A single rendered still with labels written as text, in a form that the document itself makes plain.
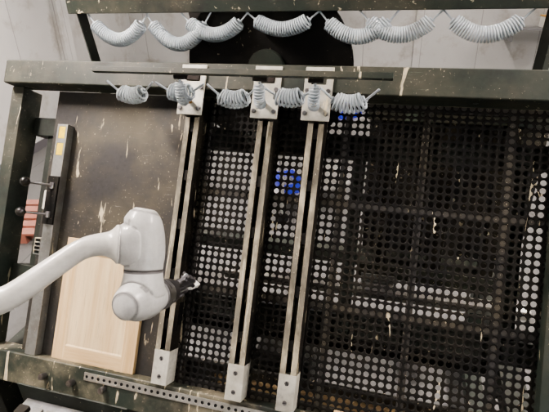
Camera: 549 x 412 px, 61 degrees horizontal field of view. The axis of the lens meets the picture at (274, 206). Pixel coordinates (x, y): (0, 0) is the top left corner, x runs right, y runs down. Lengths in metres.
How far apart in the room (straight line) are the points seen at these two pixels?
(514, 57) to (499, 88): 9.86
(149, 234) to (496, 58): 10.56
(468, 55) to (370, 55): 2.07
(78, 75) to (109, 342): 1.07
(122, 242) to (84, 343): 0.90
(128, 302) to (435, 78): 1.16
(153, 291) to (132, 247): 0.13
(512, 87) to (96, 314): 1.70
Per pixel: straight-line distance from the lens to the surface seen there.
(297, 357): 1.65
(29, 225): 5.15
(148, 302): 1.22
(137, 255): 1.22
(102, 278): 1.99
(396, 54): 10.86
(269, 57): 2.22
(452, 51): 11.09
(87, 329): 2.05
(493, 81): 1.67
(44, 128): 2.30
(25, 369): 2.21
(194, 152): 1.77
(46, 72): 2.18
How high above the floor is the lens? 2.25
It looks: 27 degrees down
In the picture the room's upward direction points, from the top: 2 degrees counter-clockwise
